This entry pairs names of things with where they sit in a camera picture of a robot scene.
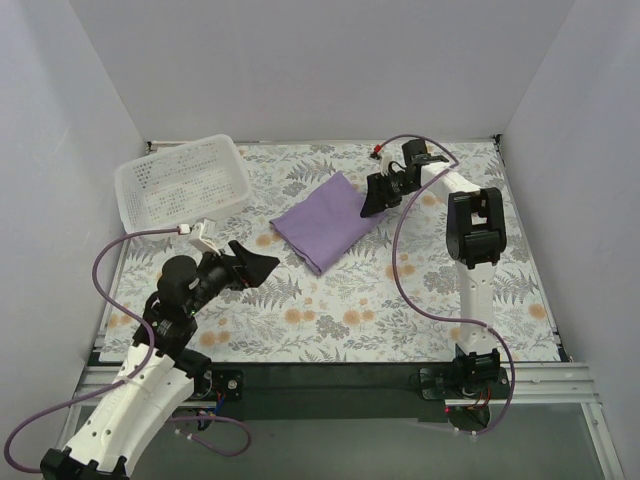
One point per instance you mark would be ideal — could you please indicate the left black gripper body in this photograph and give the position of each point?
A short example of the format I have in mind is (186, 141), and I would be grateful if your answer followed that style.
(236, 270)

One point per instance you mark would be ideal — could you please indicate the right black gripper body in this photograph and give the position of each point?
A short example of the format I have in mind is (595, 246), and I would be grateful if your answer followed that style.
(386, 189)

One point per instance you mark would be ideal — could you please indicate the purple t-shirt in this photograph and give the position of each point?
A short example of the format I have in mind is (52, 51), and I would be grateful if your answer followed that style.
(326, 224)

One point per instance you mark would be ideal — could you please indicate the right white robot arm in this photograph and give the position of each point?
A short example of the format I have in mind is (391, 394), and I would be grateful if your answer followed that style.
(475, 237)

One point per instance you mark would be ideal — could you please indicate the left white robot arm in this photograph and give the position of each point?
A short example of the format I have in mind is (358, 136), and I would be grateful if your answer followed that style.
(159, 371)

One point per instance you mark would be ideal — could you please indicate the white plastic basket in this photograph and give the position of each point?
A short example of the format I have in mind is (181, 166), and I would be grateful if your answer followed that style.
(206, 178)

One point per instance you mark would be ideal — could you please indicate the floral table mat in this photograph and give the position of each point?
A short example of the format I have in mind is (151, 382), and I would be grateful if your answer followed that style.
(353, 312)

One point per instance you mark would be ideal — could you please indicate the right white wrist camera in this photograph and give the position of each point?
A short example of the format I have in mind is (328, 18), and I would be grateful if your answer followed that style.
(384, 160)

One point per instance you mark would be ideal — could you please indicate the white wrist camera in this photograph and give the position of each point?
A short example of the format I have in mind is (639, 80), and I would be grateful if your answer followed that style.
(384, 160)
(200, 235)

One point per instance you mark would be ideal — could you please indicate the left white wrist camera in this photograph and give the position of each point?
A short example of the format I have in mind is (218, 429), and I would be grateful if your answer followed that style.
(200, 235)

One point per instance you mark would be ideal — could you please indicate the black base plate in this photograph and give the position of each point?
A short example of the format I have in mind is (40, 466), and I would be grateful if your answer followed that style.
(322, 391)

